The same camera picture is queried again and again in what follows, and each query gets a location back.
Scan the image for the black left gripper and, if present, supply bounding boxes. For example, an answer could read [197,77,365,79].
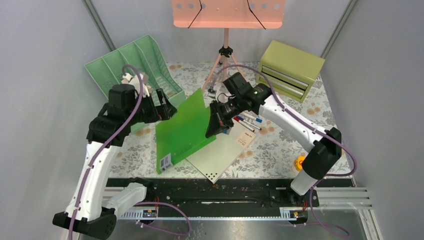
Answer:
[126,88,178,126]

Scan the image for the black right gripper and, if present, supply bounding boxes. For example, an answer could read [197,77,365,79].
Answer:
[206,95,245,139]

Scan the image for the green plastic folder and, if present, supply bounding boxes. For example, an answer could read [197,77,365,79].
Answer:
[155,88,216,174]

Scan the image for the white sketch pad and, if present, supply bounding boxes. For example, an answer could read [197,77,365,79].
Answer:
[187,122,256,184]

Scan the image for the purple 52-storey treehouse book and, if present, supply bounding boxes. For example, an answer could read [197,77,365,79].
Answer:
[121,72,140,86]

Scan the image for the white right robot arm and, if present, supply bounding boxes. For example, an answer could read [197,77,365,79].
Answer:
[205,72,342,206]

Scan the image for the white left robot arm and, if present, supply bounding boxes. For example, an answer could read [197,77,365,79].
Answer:
[52,84,177,240]

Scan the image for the red whiteboard marker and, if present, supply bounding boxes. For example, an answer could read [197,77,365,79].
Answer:
[233,117,255,133]

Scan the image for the dark blue whiteboard marker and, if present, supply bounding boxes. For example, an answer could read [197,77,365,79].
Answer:
[236,115,262,130]

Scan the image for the green plastic file organizer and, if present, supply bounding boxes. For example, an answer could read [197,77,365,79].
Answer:
[85,34,186,133]

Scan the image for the floral table mat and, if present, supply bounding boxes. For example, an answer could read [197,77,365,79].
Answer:
[109,62,336,179]

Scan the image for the yellow-green drawer cabinet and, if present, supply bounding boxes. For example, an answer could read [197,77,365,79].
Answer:
[258,40,325,103]

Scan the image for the yellow blue green toy block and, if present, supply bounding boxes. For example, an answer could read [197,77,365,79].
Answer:
[294,155,306,172]

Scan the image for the pink music stand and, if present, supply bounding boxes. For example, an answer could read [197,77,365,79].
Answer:
[171,0,286,90]

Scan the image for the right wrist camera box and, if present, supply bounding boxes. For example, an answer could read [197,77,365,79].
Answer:
[207,87,217,99]

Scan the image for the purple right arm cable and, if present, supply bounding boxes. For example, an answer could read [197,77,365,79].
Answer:
[211,64,359,239]

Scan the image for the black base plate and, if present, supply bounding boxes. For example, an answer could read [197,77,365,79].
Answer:
[105,176,355,219]

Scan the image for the grey cable duct rail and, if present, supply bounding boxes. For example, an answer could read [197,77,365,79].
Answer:
[118,207,303,221]

